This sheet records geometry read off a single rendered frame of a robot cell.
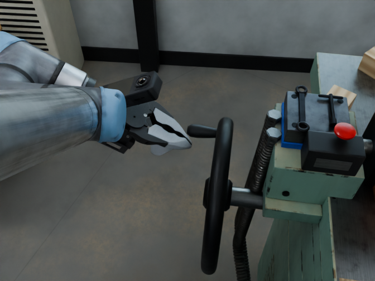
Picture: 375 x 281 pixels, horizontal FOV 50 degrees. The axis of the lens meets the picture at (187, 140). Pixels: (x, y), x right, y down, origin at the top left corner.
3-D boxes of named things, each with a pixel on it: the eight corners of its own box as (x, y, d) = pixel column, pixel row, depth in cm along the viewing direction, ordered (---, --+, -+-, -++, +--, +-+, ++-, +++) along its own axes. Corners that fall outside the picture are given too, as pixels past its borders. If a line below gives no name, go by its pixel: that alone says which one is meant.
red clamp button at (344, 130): (332, 124, 59) (334, 119, 58) (353, 126, 58) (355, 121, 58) (333, 140, 57) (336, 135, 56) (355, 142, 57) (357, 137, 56)
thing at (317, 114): (280, 106, 69) (287, 82, 64) (347, 114, 68) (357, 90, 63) (280, 168, 60) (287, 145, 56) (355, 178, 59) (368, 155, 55)
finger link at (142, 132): (167, 134, 72) (123, 112, 69) (172, 129, 71) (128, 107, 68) (162, 154, 69) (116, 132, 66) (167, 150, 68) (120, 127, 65)
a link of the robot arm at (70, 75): (70, 53, 66) (52, 87, 60) (96, 67, 67) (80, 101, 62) (57, 81, 71) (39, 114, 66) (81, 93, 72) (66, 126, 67)
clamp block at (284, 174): (267, 133, 77) (275, 100, 70) (339, 141, 75) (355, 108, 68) (264, 200, 67) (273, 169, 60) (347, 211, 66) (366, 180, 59)
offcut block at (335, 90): (343, 118, 75) (349, 106, 72) (321, 107, 77) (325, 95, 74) (351, 106, 77) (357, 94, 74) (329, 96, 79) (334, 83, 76)
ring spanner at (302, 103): (294, 86, 66) (295, 83, 66) (307, 87, 66) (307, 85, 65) (296, 132, 60) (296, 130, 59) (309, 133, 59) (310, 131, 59)
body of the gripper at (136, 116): (136, 126, 77) (77, 96, 73) (157, 100, 71) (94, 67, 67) (126, 156, 72) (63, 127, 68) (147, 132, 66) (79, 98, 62)
